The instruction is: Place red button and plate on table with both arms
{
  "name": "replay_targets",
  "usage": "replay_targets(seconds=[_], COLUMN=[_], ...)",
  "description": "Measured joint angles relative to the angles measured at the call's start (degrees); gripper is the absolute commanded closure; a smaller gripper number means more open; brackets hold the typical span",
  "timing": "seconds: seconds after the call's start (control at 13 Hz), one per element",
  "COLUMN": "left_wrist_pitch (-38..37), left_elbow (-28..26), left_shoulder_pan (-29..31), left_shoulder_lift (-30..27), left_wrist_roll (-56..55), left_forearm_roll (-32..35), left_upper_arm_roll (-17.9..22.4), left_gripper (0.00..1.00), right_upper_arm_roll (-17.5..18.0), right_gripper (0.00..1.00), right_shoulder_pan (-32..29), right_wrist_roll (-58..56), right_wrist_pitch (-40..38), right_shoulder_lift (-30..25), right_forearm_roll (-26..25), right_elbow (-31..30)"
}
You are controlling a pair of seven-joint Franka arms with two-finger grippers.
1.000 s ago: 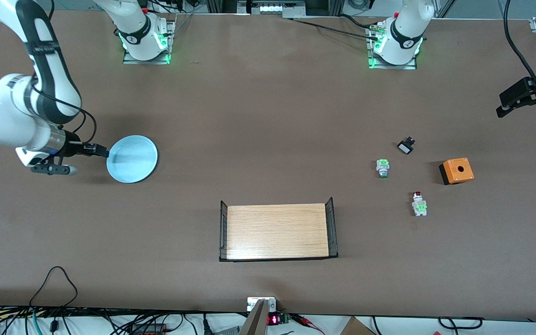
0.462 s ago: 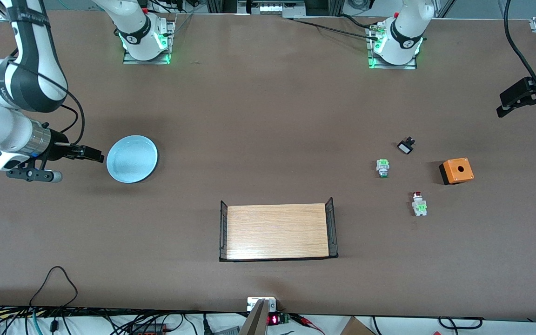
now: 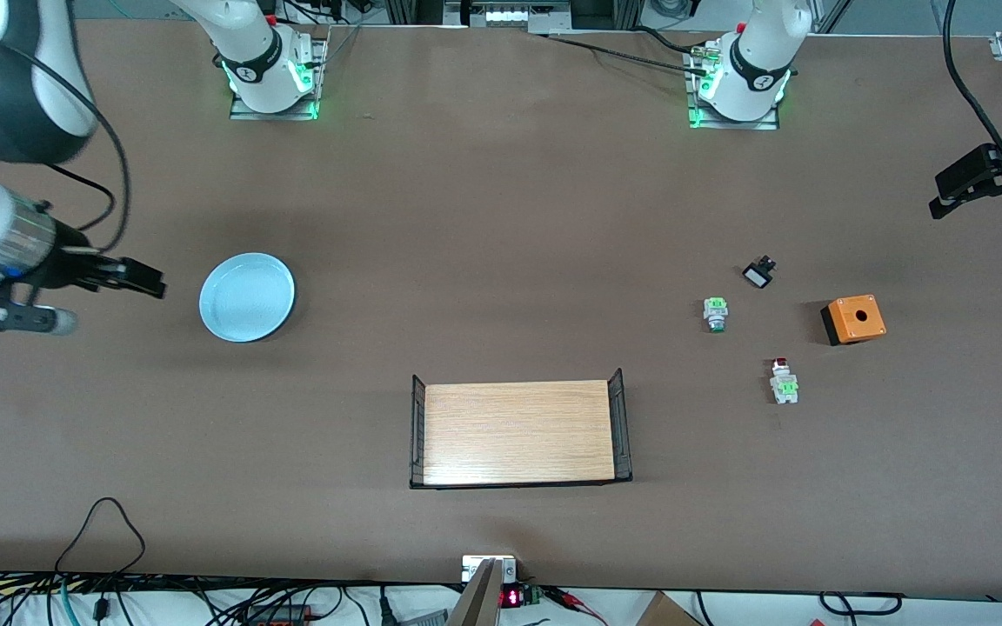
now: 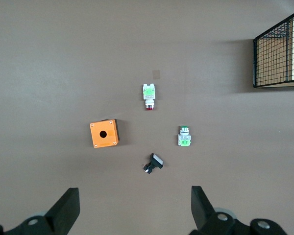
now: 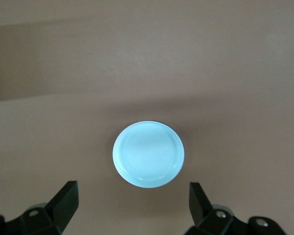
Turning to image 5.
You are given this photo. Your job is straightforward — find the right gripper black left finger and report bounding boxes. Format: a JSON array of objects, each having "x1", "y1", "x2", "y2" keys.
[{"x1": 4, "y1": 180, "x2": 79, "y2": 235}]

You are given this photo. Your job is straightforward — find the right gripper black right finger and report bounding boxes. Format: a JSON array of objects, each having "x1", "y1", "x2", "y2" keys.
[{"x1": 186, "y1": 182, "x2": 251, "y2": 235}]

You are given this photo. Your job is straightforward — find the light blue round plate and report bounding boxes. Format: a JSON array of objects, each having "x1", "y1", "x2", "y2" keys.
[{"x1": 112, "y1": 120, "x2": 186, "y2": 189}]

